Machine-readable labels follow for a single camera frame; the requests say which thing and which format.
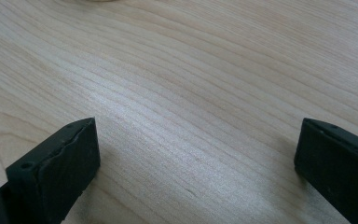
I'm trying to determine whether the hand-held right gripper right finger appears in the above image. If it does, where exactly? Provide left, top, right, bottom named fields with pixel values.
left=294, top=118, right=358, bottom=224

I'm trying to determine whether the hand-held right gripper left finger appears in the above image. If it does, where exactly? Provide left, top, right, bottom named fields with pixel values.
left=0, top=117, right=102, bottom=224

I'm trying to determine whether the pale round object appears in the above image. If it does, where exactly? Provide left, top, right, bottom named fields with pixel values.
left=62, top=0, right=116, bottom=3

